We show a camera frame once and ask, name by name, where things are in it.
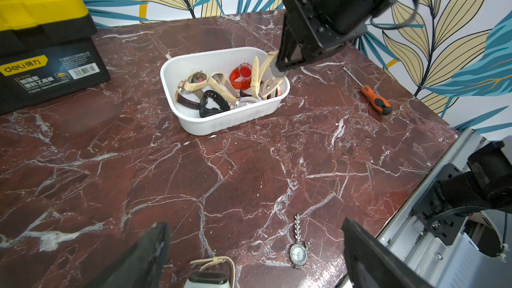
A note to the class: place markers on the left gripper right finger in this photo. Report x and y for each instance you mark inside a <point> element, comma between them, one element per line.
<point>370,264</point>

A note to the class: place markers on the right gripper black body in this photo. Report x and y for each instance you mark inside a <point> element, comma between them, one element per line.
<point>306,39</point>

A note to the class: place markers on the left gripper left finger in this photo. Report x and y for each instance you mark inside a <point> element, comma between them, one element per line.
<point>141,265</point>

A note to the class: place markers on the pink white watch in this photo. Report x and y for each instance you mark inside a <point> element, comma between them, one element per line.
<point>245,101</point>

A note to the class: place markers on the cream square-face watch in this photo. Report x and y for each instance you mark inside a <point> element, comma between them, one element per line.
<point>223,86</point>

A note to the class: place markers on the small cream watch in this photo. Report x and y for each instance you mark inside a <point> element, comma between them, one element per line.
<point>196,81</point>

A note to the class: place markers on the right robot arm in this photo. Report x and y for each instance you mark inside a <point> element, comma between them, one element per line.
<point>345,15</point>

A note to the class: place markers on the white plastic storage box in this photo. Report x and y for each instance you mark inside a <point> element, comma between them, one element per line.
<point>185,104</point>

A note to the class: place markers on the orange screwdriver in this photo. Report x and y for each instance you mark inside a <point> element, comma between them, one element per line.
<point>379,103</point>

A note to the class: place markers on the yellow and black toolbox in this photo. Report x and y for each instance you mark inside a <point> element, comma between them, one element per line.
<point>47,52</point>

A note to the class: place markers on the aluminium front rail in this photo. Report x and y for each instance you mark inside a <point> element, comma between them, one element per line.
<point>481,253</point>

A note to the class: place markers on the small silver chain watch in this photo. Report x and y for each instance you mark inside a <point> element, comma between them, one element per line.
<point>299,251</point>

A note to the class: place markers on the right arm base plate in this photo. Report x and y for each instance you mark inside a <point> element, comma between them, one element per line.
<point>446,205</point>

